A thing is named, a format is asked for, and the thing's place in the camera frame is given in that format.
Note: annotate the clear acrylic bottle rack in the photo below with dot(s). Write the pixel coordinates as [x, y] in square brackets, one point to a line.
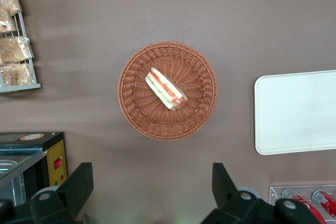
[273, 192]

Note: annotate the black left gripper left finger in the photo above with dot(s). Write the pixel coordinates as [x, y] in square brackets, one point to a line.
[76, 187]

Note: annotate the beige plastic tray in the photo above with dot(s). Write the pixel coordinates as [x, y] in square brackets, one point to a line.
[296, 113]

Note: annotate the red cola bottle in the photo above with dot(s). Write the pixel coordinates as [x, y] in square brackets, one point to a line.
[305, 205]
[326, 200]

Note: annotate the black food warmer yellow panel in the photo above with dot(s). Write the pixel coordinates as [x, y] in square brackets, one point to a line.
[56, 153]

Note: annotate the wrapped triangle sandwich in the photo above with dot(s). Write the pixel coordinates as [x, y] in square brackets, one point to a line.
[165, 90]

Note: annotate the round brown wicker basket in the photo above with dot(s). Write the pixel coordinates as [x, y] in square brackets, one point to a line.
[136, 119]

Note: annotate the bagged bread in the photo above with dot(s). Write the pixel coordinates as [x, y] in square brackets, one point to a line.
[17, 73]
[9, 1]
[5, 23]
[15, 49]

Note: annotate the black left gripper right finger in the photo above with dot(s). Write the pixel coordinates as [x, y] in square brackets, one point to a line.
[225, 197]

